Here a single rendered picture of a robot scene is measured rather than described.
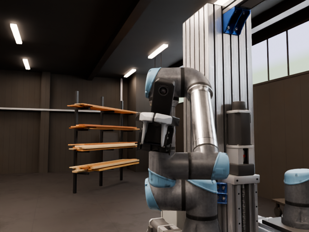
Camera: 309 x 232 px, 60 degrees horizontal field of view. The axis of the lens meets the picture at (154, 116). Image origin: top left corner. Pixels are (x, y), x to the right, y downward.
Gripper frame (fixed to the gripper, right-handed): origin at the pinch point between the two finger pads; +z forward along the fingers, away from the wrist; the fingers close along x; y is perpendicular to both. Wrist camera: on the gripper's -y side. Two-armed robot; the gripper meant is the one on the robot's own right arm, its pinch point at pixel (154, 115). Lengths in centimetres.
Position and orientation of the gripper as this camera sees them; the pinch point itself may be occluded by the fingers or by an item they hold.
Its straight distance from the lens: 46.9
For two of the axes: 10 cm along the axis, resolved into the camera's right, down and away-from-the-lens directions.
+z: -0.8, -0.7, -9.9
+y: -1.4, 9.9, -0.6
